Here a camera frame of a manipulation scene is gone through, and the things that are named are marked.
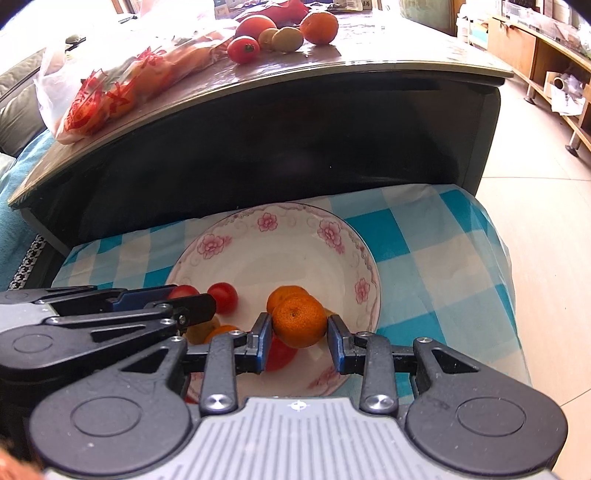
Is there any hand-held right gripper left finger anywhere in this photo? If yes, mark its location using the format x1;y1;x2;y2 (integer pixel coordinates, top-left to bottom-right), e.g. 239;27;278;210
119;313;274;415

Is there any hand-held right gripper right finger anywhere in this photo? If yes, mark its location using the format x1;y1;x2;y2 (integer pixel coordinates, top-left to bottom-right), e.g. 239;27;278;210
326;314;479;415

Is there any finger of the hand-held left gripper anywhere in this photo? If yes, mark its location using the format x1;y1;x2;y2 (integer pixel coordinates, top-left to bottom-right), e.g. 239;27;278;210
28;285;174;319
46;294;218;346

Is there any red cherry tomato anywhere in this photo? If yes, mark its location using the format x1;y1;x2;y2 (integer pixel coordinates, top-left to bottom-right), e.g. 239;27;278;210
207;282;239;315
265;336;299;373

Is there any floral white plate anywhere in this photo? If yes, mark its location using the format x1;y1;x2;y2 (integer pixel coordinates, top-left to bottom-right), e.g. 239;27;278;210
164;202;383;403

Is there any light orange mandarin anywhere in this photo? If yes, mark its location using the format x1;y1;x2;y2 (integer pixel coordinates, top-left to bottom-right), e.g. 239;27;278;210
266;285;310;315

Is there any houndstooth patterned mat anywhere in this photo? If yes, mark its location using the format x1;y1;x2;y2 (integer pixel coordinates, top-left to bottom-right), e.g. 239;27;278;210
8;234;62;291

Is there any blue white checked tablecloth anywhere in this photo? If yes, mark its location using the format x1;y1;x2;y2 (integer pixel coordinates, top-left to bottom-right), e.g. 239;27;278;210
53;184;533;416

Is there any teal blanket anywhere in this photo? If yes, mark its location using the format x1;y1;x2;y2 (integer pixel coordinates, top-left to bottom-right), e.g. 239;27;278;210
0;134;71;291

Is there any dark coffee table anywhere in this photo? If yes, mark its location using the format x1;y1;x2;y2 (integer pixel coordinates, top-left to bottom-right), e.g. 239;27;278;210
7;0;515;259

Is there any red printed plastic bag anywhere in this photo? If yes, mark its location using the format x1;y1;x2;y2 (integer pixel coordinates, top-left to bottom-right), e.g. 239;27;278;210
34;23;242;147

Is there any grey green sofa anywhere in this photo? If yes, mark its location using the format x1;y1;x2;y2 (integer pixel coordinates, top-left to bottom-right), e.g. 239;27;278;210
0;34;85;158

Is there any brown kiwi on table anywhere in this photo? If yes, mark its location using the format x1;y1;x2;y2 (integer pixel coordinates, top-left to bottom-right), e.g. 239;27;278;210
271;26;305;53

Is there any large red orange tomato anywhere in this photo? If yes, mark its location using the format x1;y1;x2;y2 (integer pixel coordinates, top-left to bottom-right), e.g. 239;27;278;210
235;15;278;42

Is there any large orange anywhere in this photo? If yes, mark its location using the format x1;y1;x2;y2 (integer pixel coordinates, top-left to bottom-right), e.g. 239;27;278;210
300;11;339;46

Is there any red cloth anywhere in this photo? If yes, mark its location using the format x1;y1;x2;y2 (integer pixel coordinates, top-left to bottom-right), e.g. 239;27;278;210
263;0;311;29

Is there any white paper clutter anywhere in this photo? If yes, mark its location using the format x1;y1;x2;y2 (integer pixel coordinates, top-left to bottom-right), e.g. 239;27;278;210
545;71;591;117

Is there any white teal box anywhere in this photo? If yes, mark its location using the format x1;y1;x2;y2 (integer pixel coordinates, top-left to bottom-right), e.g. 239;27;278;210
456;11;490;49

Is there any wooden shelf unit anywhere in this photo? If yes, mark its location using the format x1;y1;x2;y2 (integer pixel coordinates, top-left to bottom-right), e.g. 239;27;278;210
487;14;591;154

